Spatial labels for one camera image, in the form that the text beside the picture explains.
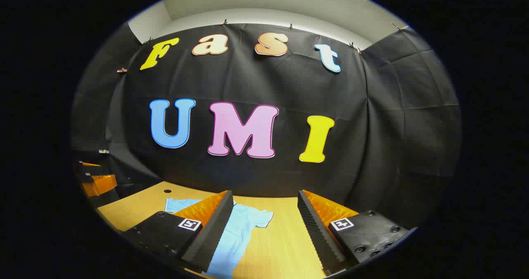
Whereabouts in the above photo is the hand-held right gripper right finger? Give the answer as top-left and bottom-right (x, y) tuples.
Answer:
(298, 190), (414, 276)

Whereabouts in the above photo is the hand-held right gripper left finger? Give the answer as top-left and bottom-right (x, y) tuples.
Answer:
(122, 190), (234, 273)

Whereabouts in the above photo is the light blue T-shirt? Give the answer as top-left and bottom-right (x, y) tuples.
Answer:
(164, 198), (274, 279)

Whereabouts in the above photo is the black backdrop cloth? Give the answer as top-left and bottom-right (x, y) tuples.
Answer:
(70, 23), (462, 230)

